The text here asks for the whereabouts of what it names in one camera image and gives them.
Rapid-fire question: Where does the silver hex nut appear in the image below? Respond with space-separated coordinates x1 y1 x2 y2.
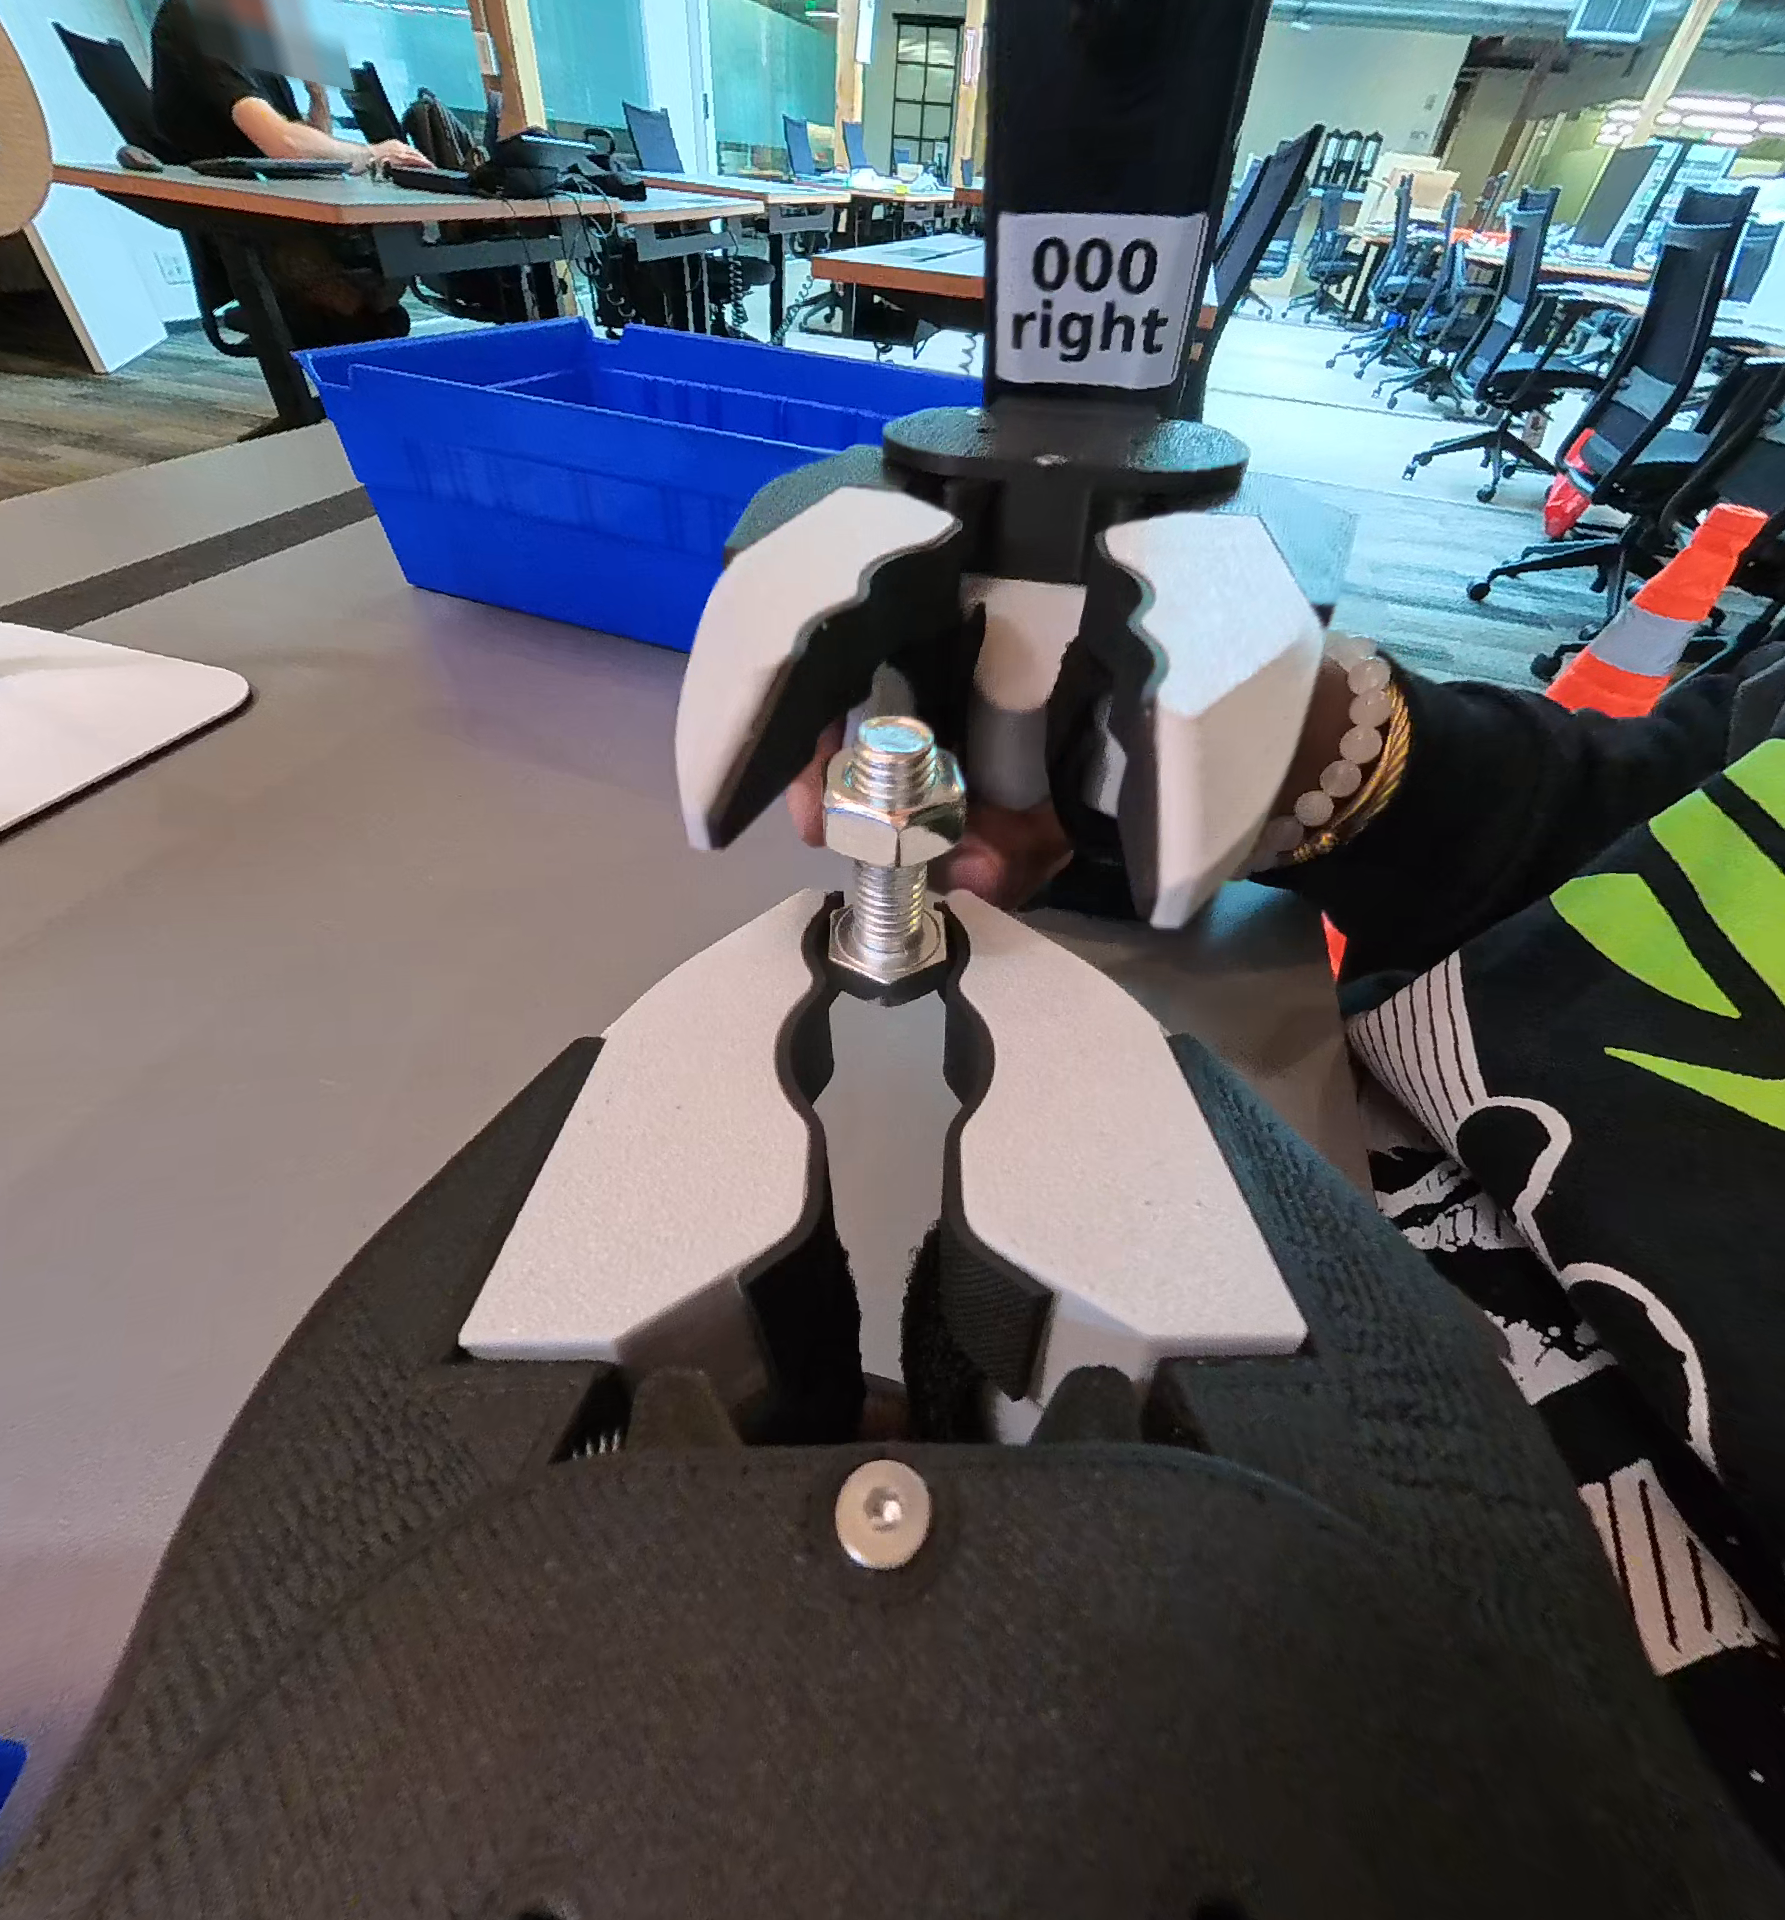
821 757 969 869

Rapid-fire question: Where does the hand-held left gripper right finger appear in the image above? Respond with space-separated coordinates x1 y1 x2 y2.
940 887 1312 1406

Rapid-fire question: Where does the white document stand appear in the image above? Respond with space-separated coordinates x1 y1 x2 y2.
0 586 252 871

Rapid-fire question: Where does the row of black office chairs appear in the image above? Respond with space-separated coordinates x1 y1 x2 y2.
1221 127 1785 677

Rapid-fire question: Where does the black office chair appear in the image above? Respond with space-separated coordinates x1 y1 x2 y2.
55 22 413 354

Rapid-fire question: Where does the wooden office desk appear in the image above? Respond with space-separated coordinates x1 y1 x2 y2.
52 157 765 430
807 233 990 340

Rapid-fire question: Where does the white bead bracelet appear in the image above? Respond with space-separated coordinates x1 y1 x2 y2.
1252 637 1395 871

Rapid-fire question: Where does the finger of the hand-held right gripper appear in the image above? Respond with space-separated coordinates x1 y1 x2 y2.
674 484 966 854
1097 509 1329 931

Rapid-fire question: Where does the gold bangle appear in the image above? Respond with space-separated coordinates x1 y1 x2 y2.
1290 682 1416 863

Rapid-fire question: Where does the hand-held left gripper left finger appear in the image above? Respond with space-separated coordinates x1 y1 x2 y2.
461 889 848 1365

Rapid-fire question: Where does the person's right hand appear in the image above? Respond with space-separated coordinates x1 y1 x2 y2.
952 667 1365 915

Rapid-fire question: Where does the large silver hex bolt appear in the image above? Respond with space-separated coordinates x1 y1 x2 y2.
826 718 958 1004

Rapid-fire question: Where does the person's right forearm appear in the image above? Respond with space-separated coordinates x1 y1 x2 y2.
1280 667 1747 976

